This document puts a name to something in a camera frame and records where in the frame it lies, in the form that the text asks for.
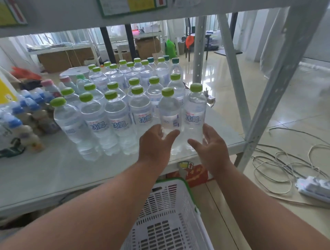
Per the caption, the red cardboard box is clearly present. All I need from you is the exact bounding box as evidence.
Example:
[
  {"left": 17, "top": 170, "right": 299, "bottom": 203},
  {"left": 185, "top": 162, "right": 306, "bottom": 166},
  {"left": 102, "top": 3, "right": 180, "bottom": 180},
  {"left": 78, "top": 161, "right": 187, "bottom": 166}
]
[{"left": 166, "top": 161, "right": 210, "bottom": 188}]

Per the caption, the person's left hand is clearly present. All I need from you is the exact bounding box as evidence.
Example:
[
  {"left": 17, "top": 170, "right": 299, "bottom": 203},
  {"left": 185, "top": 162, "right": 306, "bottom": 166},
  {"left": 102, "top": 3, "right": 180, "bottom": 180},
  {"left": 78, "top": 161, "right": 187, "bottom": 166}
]
[{"left": 139, "top": 124, "right": 180, "bottom": 169}]

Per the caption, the white power strip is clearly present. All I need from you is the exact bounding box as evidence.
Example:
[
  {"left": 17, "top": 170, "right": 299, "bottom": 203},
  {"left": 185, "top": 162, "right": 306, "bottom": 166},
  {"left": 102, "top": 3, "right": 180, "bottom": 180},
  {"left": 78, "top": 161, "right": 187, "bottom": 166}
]
[{"left": 295, "top": 176, "right": 330, "bottom": 204}]

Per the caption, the brown cardboard box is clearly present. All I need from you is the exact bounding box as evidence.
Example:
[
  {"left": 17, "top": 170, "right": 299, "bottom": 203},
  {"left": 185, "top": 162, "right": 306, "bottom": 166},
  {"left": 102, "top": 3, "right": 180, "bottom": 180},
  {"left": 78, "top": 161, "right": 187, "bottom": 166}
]
[
  {"left": 135, "top": 37, "right": 162, "bottom": 60},
  {"left": 37, "top": 47, "right": 95, "bottom": 73}
]

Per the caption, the dark green packet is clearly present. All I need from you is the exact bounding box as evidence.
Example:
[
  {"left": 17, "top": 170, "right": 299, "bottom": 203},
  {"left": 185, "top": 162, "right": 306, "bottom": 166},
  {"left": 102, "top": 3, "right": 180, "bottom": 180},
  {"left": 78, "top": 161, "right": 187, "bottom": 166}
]
[{"left": 0, "top": 138, "right": 26, "bottom": 158}]

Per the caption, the white metal shelf frame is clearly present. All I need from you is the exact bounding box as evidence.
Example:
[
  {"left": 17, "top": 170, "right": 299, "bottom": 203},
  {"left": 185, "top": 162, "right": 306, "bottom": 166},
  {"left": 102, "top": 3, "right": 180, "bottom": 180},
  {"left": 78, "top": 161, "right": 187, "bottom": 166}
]
[{"left": 0, "top": 0, "right": 330, "bottom": 219}]

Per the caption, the person's right forearm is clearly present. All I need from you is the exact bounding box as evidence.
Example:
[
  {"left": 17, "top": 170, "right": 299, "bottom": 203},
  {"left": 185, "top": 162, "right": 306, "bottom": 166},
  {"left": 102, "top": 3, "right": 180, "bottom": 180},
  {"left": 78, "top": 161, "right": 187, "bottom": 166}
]
[{"left": 208, "top": 161, "right": 330, "bottom": 250}]

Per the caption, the green-framed poster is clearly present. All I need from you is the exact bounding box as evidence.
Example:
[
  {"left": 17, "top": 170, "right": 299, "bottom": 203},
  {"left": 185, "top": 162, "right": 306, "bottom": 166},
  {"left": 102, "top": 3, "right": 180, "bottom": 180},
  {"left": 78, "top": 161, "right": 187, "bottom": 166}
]
[{"left": 97, "top": 0, "right": 168, "bottom": 18}]

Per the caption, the black table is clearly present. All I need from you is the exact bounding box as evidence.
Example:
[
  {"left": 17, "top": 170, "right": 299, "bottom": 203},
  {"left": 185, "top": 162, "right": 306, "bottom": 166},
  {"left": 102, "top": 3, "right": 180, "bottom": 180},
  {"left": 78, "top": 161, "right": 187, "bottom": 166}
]
[{"left": 184, "top": 17, "right": 213, "bottom": 62}]

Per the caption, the group of green-capped water bottles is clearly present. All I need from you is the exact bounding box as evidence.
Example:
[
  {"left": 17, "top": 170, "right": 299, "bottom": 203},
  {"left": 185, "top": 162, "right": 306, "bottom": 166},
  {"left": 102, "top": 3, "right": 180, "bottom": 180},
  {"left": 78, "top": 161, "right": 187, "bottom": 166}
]
[{"left": 50, "top": 57, "right": 186, "bottom": 162}]

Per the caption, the yellow poster red edge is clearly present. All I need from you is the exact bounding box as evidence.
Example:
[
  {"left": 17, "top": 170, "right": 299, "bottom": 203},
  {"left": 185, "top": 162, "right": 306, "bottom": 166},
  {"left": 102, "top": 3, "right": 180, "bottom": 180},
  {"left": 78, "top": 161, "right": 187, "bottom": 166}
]
[{"left": 0, "top": 0, "right": 28, "bottom": 27}]

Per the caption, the white plastic basket green rim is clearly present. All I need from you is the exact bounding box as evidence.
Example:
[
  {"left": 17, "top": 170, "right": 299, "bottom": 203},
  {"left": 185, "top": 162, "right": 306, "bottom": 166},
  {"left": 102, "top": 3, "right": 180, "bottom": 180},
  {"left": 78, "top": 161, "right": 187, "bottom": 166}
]
[{"left": 121, "top": 177, "right": 215, "bottom": 250}]

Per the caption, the group of blue-capped milk drinks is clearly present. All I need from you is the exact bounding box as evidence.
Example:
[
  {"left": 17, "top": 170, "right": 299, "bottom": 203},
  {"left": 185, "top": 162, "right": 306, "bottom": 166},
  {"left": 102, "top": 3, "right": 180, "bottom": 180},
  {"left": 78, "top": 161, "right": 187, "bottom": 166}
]
[{"left": 0, "top": 86, "right": 61, "bottom": 152}]

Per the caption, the clear water bottle green cap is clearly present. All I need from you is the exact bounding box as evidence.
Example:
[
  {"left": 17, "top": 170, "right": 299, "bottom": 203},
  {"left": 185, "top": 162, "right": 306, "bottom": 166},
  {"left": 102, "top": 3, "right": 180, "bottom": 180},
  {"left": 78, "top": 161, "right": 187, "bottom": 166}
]
[
  {"left": 184, "top": 83, "right": 207, "bottom": 152},
  {"left": 158, "top": 87, "right": 184, "bottom": 156}
]

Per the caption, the pink-capped drink bottle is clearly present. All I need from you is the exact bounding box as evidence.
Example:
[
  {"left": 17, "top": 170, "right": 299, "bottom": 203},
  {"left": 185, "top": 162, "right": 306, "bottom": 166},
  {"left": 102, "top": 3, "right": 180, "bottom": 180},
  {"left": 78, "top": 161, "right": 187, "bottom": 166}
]
[
  {"left": 41, "top": 79, "right": 62, "bottom": 98},
  {"left": 59, "top": 76, "right": 78, "bottom": 92}
]

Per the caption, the white cable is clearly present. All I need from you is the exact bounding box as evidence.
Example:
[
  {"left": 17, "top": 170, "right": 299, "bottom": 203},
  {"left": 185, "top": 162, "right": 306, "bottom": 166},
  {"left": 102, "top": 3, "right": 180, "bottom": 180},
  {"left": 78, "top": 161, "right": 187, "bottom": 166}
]
[{"left": 251, "top": 126, "right": 330, "bottom": 208}]

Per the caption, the person's right hand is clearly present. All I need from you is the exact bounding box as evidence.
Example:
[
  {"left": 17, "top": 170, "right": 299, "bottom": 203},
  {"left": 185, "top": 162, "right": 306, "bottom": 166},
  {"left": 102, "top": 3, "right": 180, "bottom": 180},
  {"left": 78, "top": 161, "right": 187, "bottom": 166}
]
[{"left": 187, "top": 123, "right": 231, "bottom": 177}]

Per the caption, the person's left forearm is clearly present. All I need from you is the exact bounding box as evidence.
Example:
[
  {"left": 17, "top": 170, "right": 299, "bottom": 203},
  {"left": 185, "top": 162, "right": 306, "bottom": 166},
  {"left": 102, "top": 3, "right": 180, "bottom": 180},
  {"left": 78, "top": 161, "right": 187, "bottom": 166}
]
[{"left": 0, "top": 160, "right": 169, "bottom": 250}]

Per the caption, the yellow sign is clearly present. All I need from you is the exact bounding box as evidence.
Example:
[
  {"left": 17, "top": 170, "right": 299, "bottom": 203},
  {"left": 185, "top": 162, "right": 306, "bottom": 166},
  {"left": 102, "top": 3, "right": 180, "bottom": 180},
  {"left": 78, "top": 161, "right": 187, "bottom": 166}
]
[{"left": 0, "top": 76, "right": 18, "bottom": 105}]

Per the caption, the red plastic bag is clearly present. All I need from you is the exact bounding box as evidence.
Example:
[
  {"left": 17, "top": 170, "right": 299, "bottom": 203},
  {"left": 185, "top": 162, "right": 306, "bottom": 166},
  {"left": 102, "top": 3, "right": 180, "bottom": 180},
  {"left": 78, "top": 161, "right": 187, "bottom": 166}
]
[{"left": 10, "top": 66, "right": 42, "bottom": 81}]

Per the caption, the small plug adapter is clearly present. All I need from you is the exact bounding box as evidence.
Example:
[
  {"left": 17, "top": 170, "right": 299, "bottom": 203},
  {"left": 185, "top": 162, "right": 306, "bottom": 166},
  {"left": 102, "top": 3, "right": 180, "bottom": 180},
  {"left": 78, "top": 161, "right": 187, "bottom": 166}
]
[{"left": 203, "top": 88, "right": 216, "bottom": 107}]

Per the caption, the green plastic bag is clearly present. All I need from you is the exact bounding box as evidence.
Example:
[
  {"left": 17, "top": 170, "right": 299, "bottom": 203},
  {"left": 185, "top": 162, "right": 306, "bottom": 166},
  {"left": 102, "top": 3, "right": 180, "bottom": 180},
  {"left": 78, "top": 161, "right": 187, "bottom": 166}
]
[{"left": 165, "top": 39, "right": 177, "bottom": 59}]

